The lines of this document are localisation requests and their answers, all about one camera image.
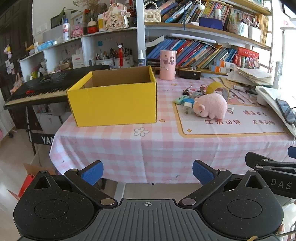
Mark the blue wipes packet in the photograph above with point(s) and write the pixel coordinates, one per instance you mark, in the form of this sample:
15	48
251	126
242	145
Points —
46	45

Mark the black smartphone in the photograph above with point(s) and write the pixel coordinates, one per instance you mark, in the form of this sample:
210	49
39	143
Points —
286	111

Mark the dark picture frame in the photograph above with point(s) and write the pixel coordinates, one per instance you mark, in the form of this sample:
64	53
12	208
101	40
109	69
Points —
55	22

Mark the yellow cardboard box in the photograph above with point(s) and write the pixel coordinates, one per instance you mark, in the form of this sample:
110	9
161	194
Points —
111	106

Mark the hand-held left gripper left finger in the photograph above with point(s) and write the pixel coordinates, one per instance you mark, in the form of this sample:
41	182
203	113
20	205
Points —
92	172

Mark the dark wooden door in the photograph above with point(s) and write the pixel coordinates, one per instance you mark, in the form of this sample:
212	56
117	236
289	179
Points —
13	27

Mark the white and red tissue box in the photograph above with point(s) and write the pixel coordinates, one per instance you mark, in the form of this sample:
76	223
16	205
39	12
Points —
77	61

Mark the blue storage box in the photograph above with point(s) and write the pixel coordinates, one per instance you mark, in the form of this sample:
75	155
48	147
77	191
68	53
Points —
210	23

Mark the yellow tape roll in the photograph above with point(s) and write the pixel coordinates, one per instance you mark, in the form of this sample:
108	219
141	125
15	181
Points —
214	86

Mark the row of slanted books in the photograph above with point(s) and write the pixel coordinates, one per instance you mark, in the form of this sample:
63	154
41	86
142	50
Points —
192	51

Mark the white quilted handbag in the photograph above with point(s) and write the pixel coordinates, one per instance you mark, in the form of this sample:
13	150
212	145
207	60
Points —
152	15

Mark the white and yellow jar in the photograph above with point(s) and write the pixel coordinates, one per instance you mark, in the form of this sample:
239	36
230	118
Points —
101	24

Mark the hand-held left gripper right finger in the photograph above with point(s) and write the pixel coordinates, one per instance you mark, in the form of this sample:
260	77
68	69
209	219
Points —
203	172

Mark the pink cylindrical pen holder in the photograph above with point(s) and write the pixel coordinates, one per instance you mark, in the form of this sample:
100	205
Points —
167	69

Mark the black keyboard piano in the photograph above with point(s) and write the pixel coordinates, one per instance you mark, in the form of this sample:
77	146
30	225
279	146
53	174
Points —
46	81

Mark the red paper bag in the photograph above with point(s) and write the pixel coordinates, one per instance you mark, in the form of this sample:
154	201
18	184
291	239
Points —
25	185

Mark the white glue bottle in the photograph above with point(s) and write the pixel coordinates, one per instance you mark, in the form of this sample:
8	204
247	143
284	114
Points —
141	60

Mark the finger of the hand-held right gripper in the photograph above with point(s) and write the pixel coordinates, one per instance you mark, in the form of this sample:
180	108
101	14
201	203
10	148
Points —
272	165
292	152

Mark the white bookshelf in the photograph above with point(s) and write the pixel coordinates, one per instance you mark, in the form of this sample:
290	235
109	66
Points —
141	27

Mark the pile of papers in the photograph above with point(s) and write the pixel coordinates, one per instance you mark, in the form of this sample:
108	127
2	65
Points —
249	75

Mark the black case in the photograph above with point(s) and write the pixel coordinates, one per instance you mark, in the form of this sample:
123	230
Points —
188	74

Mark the pink checkered tablecloth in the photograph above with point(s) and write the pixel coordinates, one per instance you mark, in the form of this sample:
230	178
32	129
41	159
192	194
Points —
138	150

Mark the row of upright books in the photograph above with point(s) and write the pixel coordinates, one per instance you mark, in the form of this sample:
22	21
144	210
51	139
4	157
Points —
175	11

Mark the pink pig plush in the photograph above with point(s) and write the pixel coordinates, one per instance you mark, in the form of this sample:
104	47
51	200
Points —
212	104

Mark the red and white toy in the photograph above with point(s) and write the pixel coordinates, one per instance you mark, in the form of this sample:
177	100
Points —
92	27

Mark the pink decorative plaque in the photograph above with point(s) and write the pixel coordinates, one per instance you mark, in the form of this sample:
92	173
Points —
115	20

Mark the small teal plastic item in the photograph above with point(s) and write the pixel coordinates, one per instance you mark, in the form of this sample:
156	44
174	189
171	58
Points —
197	94

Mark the black keyboard stand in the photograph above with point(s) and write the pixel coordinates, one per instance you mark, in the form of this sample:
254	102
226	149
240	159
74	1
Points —
41	139

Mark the white bottle with blue cap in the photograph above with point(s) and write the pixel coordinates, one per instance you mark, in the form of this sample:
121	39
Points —
66	31

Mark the brown cardboard piece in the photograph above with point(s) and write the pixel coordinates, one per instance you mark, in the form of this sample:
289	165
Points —
32	169

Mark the white pen holder with pens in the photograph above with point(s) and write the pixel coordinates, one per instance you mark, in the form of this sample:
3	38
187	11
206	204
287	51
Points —
105	62
126	61

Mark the green eraser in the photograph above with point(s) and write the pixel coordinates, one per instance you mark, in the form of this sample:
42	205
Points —
179	101

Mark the white charger plug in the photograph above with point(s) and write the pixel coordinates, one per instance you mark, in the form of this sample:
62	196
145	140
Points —
187	108

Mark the orange and white box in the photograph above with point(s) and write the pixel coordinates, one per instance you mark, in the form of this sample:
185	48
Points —
217	68
224	63

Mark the pink cartoon desk mat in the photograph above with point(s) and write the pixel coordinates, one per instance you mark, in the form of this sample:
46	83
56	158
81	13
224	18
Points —
231	129

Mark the pink box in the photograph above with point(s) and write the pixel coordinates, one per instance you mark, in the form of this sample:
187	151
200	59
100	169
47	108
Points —
77	32

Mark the clear wrapped roll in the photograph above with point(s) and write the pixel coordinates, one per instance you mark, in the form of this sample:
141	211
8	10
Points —
278	74

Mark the black binder clip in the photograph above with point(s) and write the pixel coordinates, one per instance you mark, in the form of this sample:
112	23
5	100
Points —
185	92

